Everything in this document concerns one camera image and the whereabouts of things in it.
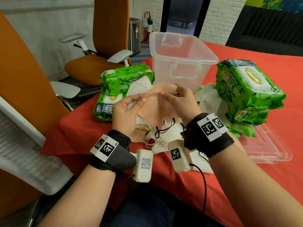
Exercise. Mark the black wrist band grey patch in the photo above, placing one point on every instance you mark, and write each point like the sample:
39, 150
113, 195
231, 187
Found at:
116, 154

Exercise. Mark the green wipes pack white lid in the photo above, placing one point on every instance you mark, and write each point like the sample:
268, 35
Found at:
243, 130
248, 114
246, 87

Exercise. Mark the orange office chair white frame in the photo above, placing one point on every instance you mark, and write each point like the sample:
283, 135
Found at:
21, 92

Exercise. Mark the crumpled white tissue sheets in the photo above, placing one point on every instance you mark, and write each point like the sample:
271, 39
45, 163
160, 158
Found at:
210, 101

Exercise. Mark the person's right thumb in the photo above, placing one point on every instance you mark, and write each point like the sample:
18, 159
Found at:
167, 96

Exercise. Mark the black wrist band white marker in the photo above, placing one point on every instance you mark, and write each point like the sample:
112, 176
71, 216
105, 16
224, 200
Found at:
208, 137

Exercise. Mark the beige face mask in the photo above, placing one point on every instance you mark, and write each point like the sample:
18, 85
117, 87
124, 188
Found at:
153, 103

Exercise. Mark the person's right forearm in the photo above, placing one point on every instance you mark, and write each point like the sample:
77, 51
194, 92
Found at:
255, 191

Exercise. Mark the person's left hand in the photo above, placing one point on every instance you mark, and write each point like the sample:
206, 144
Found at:
124, 118

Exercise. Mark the stainless steel trash can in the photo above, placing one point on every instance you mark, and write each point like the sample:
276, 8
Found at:
135, 35

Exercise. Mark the red fire extinguisher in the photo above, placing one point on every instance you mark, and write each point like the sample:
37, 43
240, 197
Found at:
149, 28

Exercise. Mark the white mask with black loops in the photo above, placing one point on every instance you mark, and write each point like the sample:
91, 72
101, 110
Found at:
163, 130

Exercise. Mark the dark sofa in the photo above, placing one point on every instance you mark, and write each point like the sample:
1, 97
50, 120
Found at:
267, 33

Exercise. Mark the red tablecloth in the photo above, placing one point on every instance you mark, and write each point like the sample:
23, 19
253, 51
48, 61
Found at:
260, 59

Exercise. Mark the person's left forearm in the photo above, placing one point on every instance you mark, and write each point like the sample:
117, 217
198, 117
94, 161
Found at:
78, 198

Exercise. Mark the clear plastic bin lid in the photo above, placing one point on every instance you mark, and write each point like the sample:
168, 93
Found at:
267, 146

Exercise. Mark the black door frame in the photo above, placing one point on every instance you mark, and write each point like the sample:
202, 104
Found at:
165, 14

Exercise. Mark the person's dark trousers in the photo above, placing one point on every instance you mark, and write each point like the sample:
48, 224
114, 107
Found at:
146, 208

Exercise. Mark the colourful wall painting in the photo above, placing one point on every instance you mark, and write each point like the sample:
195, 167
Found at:
277, 3

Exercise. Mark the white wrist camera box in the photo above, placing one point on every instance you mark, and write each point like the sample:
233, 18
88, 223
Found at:
142, 165
179, 156

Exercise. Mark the clear plastic storage bin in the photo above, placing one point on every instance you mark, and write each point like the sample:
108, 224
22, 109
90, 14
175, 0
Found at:
182, 56

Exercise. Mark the person's left thumb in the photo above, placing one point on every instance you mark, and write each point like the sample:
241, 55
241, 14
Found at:
138, 105

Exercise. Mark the person's right hand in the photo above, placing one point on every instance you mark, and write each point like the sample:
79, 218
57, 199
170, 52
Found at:
184, 106

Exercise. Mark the orange office chair grey armrests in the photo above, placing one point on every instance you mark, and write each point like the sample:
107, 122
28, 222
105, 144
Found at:
106, 40

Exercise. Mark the green wet wipes pack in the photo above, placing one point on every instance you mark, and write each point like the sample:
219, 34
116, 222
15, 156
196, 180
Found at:
105, 106
125, 77

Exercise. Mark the pile of white face masks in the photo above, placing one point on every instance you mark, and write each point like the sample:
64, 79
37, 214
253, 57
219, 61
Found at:
165, 137

